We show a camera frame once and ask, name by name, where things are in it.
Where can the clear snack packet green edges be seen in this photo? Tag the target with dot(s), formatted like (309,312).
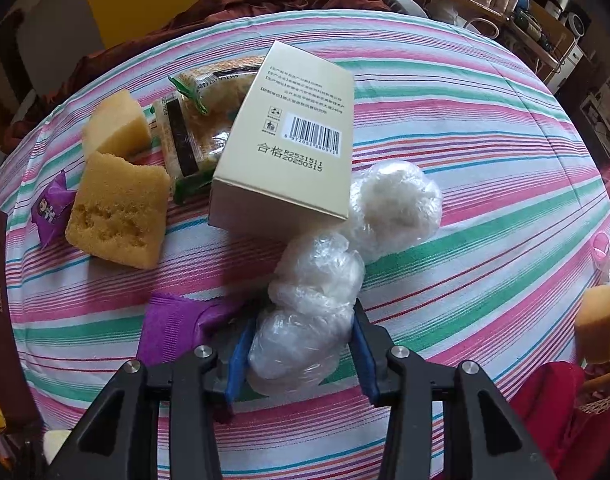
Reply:
(195,130)

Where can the small yellow sponge block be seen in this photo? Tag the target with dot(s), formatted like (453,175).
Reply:
(597,322)

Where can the purple pleated packet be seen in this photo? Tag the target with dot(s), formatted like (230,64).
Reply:
(170,325)

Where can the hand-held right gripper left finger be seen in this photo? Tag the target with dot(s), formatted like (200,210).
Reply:
(240,355)

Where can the small purple candy packet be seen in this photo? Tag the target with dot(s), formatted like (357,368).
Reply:
(50,210)

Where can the large porous yellow sponge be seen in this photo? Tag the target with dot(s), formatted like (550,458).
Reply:
(115,210)

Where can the smooth pale yellow sponge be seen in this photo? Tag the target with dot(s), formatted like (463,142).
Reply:
(115,125)

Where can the white round speaker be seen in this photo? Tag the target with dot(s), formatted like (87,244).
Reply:
(580,25)

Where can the yellow transparent container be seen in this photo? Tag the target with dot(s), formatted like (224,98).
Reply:
(5,310)

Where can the clear plastic wrap ball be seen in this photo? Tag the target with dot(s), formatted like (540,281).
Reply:
(317,270)
(295,350)
(395,205)

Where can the beige cardboard box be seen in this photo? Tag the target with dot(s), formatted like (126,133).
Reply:
(295,170)

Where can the red garment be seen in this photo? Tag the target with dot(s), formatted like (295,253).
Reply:
(560,410)

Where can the red-brown quilt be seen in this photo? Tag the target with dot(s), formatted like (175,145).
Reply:
(265,5)

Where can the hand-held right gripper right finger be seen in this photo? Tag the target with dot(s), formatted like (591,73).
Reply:
(366,355)

